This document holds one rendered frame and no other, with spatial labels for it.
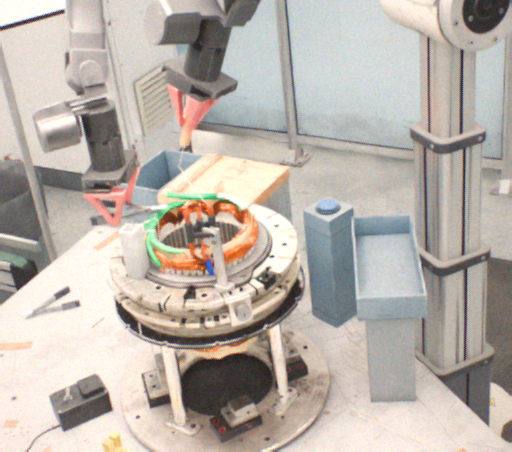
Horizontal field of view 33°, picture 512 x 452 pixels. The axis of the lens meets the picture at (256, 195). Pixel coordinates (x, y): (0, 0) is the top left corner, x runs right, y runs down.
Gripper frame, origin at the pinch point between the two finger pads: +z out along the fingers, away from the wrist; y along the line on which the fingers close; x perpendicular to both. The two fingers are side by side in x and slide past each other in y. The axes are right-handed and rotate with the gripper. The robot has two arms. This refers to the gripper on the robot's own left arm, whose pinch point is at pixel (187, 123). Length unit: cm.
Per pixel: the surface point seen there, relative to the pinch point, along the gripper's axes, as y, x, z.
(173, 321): 12.8, -11.4, 25.9
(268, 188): 3.7, 30.5, 23.8
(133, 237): 1.1, -9.6, 17.4
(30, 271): -48, 26, 79
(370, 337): 37.3, 13.3, 27.7
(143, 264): 3.0, -7.9, 22.7
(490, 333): 49, 142, 106
